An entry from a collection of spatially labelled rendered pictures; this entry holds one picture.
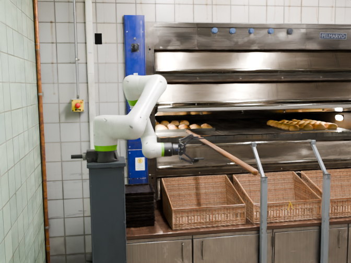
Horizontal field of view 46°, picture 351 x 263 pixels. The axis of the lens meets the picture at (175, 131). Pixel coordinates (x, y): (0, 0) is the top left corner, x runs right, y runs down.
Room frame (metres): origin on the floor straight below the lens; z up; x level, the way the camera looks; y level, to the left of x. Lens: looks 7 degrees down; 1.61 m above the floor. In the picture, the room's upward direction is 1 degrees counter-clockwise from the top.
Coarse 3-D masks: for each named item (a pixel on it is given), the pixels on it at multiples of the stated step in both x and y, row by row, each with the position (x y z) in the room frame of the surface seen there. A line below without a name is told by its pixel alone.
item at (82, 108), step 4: (72, 100) 3.13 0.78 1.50; (76, 100) 3.14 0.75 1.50; (80, 100) 3.14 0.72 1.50; (84, 100) 3.16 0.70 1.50; (72, 104) 3.13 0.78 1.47; (80, 104) 3.14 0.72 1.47; (84, 104) 3.15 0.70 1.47; (72, 108) 3.13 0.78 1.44; (76, 108) 3.14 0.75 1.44; (80, 108) 3.14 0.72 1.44; (84, 108) 3.15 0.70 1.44
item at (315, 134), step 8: (176, 136) 3.39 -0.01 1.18; (184, 136) 3.39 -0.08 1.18; (208, 136) 3.38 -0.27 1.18; (216, 136) 3.39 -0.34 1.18; (224, 136) 3.40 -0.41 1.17; (232, 136) 3.42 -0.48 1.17; (240, 136) 3.43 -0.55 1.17; (248, 136) 3.44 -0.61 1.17; (256, 136) 3.45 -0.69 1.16; (264, 136) 3.46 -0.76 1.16; (272, 136) 3.47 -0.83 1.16; (280, 136) 3.49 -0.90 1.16; (288, 136) 3.50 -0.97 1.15; (296, 136) 3.51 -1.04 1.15; (304, 136) 3.52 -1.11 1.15; (312, 136) 3.53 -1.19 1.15; (320, 136) 3.55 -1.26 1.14; (328, 136) 3.56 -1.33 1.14
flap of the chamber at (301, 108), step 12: (192, 108) 3.21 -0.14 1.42; (204, 108) 3.23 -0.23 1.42; (216, 108) 3.24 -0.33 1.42; (228, 108) 3.26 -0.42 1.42; (240, 108) 3.28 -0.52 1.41; (252, 108) 3.29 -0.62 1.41; (264, 108) 3.31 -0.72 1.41; (276, 108) 3.32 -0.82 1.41; (288, 108) 3.34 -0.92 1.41; (300, 108) 3.36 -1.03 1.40; (312, 108) 3.38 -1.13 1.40; (324, 108) 3.41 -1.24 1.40; (336, 108) 3.44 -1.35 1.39; (348, 108) 3.48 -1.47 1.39
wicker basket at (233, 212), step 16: (192, 176) 3.32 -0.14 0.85; (208, 176) 3.34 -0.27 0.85; (224, 176) 3.37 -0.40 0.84; (176, 192) 3.27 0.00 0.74; (192, 192) 3.29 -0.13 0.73; (208, 192) 3.31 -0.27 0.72; (224, 192) 3.34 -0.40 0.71; (176, 208) 3.23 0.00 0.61; (192, 208) 2.85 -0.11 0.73; (208, 208) 2.87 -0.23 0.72; (224, 208) 2.90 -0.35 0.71; (240, 208) 2.92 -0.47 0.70; (176, 224) 2.83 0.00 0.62; (192, 224) 2.85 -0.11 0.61; (208, 224) 2.87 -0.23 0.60; (224, 224) 2.89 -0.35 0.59; (240, 224) 2.92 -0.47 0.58
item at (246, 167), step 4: (188, 132) 3.53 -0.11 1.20; (192, 132) 3.42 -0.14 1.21; (200, 136) 3.16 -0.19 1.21; (200, 140) 3.07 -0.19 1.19; (204, 140) 2.95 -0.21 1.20; (208, 144) 2.81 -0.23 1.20; (212, 144) 2.75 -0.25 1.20; (212, 148) 2.72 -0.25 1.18; (216, 148) 2.61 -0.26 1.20; (220, 148) 2.58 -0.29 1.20; (220, 152) 2.51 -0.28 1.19; (224, 152) 2.44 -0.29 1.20; (224, 156) 2.44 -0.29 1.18; (228, 156) 2.35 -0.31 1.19; (232, 156) 2.30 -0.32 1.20; (232, 160) 2.26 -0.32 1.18; (236, 160) 2.21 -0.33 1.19; (240, 160) 2.18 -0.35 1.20; (240, 164) 2.13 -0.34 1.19; (244, 164) 2.08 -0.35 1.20; (244, 168) 2.06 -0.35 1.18; (248, 168) 2.01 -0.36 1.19; (252, 168) 1.98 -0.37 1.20; (252, 172) 1.95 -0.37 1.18; (256, 172) 1.94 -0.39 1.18
